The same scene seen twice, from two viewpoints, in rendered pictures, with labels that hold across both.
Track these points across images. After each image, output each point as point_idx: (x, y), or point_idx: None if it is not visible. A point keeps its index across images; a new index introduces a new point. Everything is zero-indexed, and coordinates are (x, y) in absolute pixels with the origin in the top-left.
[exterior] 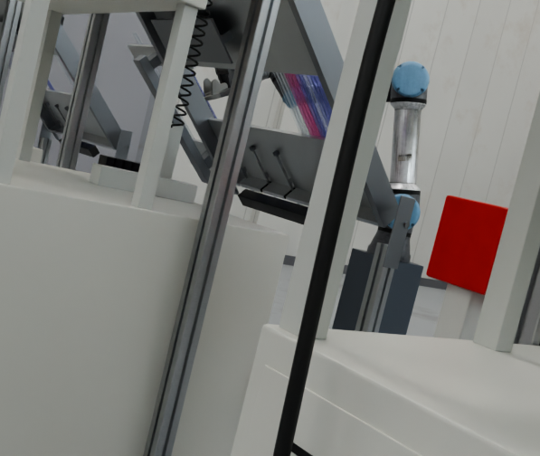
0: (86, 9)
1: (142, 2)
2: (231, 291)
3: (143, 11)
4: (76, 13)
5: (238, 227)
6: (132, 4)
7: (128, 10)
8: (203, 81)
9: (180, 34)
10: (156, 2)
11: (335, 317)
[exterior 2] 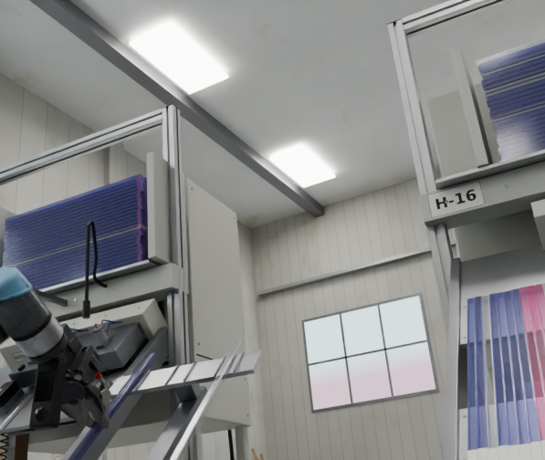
0: (131, 429)
1: (49, 444)
2: None
3: (61, 439)
4: (159, 423)
5: None
6: (62, 442)
7: (76, 437)
8: (110, 396)
9: None
10: (36, 446)
11: None
